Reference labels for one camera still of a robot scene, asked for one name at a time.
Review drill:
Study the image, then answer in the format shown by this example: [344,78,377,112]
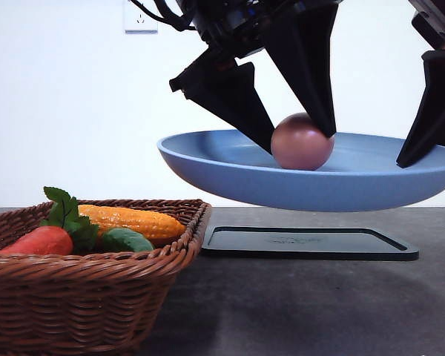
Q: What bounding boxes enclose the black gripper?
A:
[396,0,445,168]
[169,0,342,155]

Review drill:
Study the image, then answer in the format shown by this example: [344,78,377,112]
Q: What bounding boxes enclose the brown egg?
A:
[271,113,335,171]

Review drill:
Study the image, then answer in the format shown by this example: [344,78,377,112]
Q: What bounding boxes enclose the blue plate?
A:
[157,130,445,213]

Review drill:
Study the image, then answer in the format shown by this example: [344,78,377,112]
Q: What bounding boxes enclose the brown wicker basket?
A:
[0,199,212,356]

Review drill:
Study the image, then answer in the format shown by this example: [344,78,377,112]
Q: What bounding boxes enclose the black rectangular tray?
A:
[200,226,419,261]

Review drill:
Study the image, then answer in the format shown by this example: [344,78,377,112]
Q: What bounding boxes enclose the yellow toy corn cob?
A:
[78,205,186,240]

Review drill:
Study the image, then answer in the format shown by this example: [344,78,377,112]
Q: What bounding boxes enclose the green toy cucumber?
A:
[102,227,154,252]

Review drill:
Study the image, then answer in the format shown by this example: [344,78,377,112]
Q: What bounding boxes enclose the orange toy carrot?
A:
[0,186,99,256]

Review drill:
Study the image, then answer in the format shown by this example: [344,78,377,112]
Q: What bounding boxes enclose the black cables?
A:
[129,0,197,32]

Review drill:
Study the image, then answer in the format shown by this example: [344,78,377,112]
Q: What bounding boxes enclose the white wall socket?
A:
[122,0,159,36]

